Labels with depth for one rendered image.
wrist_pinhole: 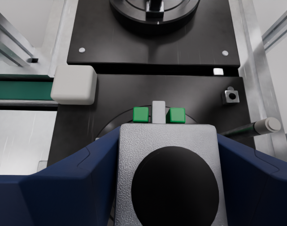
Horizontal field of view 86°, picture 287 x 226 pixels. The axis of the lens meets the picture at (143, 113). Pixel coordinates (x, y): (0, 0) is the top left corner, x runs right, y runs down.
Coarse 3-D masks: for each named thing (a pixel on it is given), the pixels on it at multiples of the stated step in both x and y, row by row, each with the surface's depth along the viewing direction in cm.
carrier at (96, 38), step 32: (96, 0) 24; (128, 0) 21; (192, 0) 22; (224, 0) 24; (96, 32) 22; (128, 32) 22; (160, 32) 22; (192, 32) 22; (224, 32) 22; (96, 64) 21; (128, 64) 21; (160, 64) 21; (192, 64) 21; (224, 64) 21
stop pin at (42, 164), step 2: (40, 162) 18; (42, 162) 18; (44, 162) 18; (46, 162) 18; (38, 164) 18; (40, 164) 18; (42, 164) 18; (44, 164) 18; (46, 164) 18; (38, 166) 17; (40, 166) 17; (42, 166) 17; (44, 166) 17; (38, 168) 17; (40, 168) 17; (42, 168) 17; (44, 168) 17; (38, 170) 17
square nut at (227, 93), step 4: (224, 92) 19; (228, 92) 19; (232, 92) 19; (236, 92) 19; (224, 96) 19; (228, 96) 18; (232, 96) 19; (236, 96) 18; (224, 100) 19; (228, 100) 18; (232, 100) 18; (236, 100) 18; (224, 104) 19; (228, 104) 19; (232, 104) 19
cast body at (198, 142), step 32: (128, 128) 7; (160, 128) 7; (192, 128) 7; (128, 160) 6; (160, 160) 5; (192, 160) 5; (128, 192) 6; (160, 192) 5; (192, 192) 5; (128, 224) 6; (160, 224) 5; (192, 224) 5; (224, 224) 6
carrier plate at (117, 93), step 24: (96, 96) 19; (120, 96) 20; (144, 96) 20; (168, 96) 20; (192, 96) 20; (216, 96) 20; (240, 96) 20; (72, 120) 19; (96, 120) 19; (216, 120) 19; (240, 120) 19; (72, 144) 18
